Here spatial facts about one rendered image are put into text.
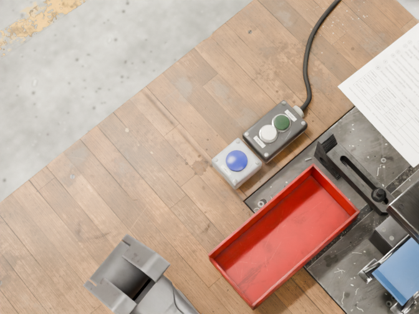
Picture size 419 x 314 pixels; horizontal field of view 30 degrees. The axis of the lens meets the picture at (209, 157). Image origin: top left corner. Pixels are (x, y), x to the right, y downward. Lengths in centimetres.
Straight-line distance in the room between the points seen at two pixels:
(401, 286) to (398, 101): 38
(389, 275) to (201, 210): 36
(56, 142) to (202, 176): 110
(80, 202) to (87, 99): 108
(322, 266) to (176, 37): 132
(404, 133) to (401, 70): 13
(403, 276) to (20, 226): 69
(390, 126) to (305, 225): 25
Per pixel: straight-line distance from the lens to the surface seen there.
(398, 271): 135
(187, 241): 143
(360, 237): 144
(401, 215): 121
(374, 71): 155
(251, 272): 141
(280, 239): 142
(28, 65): 262
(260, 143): 144
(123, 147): 149
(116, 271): 104
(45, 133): 252
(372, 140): 150
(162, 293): 99
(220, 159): 144
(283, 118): 145
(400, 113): 152
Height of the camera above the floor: 230
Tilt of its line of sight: 72 degrees down
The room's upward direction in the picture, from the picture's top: 8 degrees counter-clockwise
